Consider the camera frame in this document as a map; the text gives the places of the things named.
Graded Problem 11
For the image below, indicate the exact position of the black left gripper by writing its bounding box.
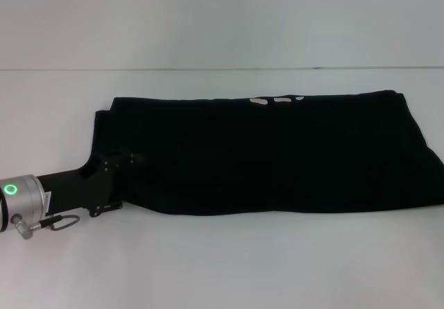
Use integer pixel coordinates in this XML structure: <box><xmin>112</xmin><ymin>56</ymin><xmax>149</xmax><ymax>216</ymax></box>
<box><xmin>36</xmin><ymin>151</ymin><xmax>148</xmax><ymax>219</ymax></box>

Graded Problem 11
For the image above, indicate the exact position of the left arm cable with connector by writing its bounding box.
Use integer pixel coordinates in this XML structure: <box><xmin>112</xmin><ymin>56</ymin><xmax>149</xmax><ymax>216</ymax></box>
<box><xmin>12</xmin><ymin>213</ymin><xmax>78</xmax><ymax>240</ymax></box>

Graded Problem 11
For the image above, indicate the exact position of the black t-shirt with white print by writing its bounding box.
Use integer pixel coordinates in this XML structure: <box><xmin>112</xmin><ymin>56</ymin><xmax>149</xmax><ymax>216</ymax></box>
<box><xmin>94</xmin><ymin>89</ymin><xmax>444</xmax><ymax>217</ymax></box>

